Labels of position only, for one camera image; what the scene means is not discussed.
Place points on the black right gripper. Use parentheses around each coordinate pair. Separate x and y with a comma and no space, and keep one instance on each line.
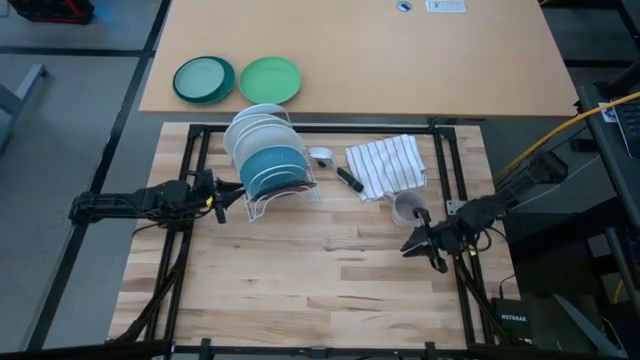
(442,240)

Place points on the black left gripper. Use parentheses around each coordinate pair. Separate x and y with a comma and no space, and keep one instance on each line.
(207,187)

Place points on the blue patterned plate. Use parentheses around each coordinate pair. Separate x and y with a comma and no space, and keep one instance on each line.
(272,167)

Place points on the red floral plate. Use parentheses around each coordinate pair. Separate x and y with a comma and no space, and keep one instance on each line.
(300,190)

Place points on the black marker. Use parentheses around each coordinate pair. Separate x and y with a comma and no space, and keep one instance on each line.
(345,177)

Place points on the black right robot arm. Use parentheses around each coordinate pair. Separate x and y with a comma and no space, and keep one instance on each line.
(505,197)

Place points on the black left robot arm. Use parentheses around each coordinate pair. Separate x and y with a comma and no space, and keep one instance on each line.
(125,202)

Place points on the grey patterned mug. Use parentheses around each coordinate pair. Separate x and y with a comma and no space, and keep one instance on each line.
(402,212)

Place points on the white striped dish towel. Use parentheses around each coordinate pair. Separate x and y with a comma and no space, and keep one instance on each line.
(385,165)

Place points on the dark green plate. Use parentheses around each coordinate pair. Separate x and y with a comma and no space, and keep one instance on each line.
(230,80)

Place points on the pale green plate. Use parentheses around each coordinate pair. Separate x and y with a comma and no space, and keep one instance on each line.
(200,77)

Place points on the bright green plate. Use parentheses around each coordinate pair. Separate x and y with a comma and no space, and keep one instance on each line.
(270,80)

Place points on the beige wooden desk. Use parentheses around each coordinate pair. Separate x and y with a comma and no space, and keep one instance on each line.
(400,60)

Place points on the black side desk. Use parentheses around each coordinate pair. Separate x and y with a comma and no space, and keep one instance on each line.
(610,180)

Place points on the grey metal bench leg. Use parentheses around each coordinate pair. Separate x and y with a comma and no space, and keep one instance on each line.
(22,87)

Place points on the white sticker label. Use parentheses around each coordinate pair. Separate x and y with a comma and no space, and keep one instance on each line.
(608,112)

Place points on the white power strip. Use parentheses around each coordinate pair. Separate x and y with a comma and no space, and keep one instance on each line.
(446,5)

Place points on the black keyboard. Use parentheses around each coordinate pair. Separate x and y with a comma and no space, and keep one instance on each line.
(631,127)

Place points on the black and red crate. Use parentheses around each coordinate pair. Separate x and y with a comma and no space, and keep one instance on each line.
(50,10)

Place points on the black metal frame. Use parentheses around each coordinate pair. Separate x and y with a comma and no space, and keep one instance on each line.
(467,310)

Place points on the black Netgear network switch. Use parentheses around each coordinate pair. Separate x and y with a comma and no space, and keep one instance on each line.
(513,320)

